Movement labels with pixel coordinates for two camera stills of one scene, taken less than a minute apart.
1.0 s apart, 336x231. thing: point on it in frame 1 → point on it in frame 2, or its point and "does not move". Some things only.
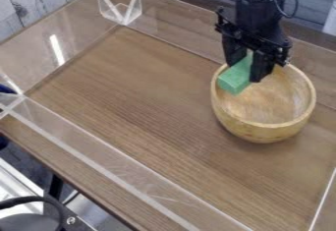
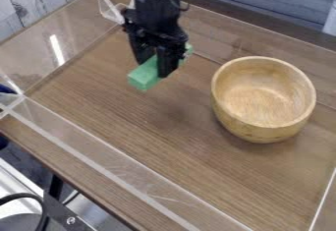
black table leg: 55,188 does not move
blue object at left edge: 5,88 does not move
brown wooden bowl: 271,110 does not move
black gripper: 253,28 → 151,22
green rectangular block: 236,76 → 144,75
